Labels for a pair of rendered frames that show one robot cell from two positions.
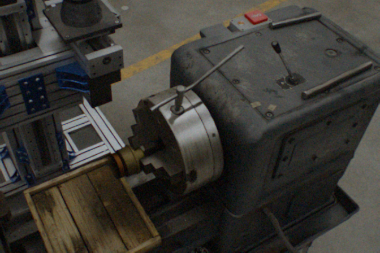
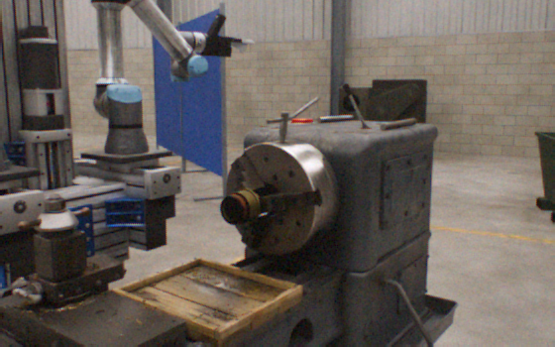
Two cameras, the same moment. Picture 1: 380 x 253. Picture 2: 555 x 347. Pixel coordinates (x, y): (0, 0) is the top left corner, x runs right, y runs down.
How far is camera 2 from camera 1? 0.98 m
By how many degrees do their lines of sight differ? 39
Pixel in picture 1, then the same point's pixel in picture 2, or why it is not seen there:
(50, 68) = (100, 198)
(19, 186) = not seen: outside the picture
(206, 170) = (327, 193)
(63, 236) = (185, 310)
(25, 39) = (66, 176)
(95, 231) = (221, 300)
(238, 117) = (340, 140)
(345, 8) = not seen: hidden behind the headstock
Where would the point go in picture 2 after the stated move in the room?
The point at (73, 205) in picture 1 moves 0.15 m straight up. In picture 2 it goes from (179, 292) to (177, 234)
